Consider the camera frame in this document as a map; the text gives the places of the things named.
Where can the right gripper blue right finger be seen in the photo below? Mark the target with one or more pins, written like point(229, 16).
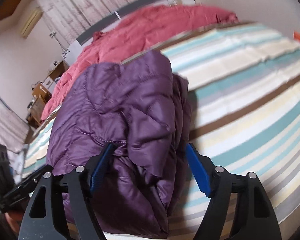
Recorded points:
point(254, 214)

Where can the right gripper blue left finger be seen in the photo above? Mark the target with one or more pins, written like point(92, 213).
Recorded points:
point(44, 217)

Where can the purple quilted down jacket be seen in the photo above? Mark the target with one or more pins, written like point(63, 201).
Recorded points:
point(143, 109)

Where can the white deer print pillow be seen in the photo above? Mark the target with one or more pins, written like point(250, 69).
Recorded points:
point(17, 161)

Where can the side window curtain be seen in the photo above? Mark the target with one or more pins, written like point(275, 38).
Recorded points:
point(13, 130)

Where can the wooden chair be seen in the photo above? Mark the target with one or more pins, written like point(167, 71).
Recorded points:
point(35, 112)

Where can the wooden desk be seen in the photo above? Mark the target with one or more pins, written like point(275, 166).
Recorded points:
point(59, 69)

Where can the patterned white pink curtain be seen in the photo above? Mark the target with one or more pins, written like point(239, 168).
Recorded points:
point(71, 18)

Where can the red pink quilted duvet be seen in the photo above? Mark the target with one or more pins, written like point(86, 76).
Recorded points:
point(137, 32)

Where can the white grey bed headboard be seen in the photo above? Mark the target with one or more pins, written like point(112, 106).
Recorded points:
point(110, 22)

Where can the wall air conditioner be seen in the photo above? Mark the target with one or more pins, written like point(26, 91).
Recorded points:
point(31, 22)

